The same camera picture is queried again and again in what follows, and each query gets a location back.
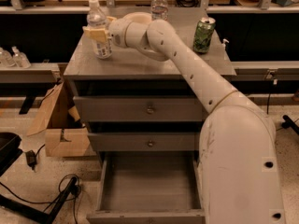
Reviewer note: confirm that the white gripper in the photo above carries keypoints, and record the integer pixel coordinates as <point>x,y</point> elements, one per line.
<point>117,34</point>

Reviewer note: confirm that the small clear plastic bottle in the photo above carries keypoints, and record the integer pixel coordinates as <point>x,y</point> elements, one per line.
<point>97,19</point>

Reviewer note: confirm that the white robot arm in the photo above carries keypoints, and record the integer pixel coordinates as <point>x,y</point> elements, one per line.
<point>239,174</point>

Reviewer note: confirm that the tall clear water bottle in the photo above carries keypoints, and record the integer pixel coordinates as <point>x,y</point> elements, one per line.
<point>159,10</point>

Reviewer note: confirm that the grey top drawer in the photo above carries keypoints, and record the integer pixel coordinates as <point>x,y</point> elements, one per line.
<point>131,109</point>

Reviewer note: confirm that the right sanitizer pump bottle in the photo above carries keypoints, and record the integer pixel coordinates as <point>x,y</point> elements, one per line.
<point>20,58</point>

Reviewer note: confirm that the sanitizer pump bottle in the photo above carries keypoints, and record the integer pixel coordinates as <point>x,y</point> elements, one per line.
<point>20,58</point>
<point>5,58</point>

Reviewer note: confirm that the grey drawer cabinet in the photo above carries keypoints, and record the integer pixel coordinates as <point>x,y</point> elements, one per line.
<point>127,73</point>

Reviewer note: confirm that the left sanitizer pump bottle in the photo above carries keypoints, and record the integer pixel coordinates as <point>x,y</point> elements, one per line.
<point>5,58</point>

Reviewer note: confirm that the small white pump bottle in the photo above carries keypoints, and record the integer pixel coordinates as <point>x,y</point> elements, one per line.
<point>225,44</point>

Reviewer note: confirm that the grey middle drawer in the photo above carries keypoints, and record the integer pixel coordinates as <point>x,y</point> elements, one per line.
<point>144,141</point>

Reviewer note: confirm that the grey open bottom drawer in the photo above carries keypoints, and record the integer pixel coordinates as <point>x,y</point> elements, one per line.
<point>149,188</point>

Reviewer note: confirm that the white bowl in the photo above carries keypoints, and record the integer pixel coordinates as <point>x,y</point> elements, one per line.
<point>139,17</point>

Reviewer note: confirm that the green soda can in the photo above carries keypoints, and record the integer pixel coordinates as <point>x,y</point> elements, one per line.
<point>203,33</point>

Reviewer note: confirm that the open cardboard box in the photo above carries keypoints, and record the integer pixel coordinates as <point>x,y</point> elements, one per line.
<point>57,117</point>

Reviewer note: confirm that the black power adapter left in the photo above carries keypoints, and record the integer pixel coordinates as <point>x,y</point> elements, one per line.
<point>31,159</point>

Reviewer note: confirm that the black chair base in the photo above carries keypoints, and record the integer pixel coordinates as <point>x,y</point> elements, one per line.
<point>9,150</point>

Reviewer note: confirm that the black metal stand leg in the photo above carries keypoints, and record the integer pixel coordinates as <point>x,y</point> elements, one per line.
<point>43,212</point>

